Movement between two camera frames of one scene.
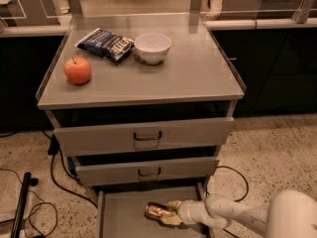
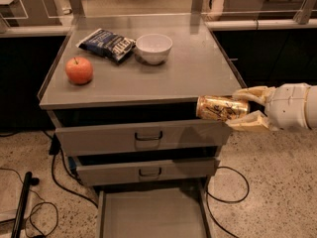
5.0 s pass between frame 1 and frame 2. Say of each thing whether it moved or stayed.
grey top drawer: stayed
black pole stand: stayed
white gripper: moved
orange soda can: moved
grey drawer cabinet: stayed
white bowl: stayed
